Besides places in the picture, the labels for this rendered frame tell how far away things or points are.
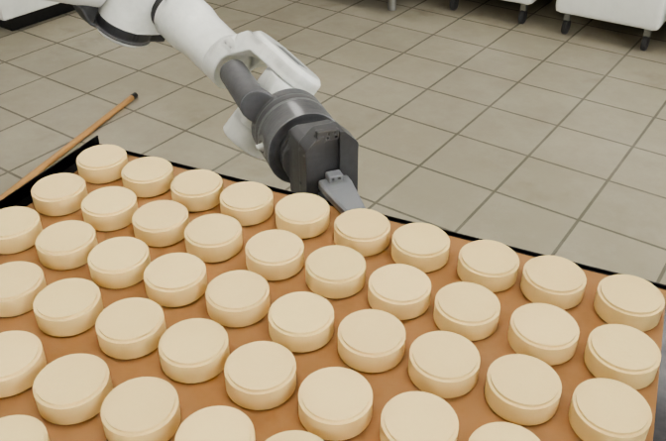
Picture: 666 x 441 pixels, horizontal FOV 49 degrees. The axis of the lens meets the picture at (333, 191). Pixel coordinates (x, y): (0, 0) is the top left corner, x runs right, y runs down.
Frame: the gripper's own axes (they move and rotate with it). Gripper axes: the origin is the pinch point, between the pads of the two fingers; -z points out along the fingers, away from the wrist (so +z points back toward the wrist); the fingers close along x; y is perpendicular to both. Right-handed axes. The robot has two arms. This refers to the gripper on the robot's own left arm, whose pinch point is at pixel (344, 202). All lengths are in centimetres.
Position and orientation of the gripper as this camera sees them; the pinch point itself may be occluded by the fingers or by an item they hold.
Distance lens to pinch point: 71.7
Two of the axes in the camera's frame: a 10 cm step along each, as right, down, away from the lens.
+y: 9.3, -2.0, 3.0
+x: 0.0, -8.4, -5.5
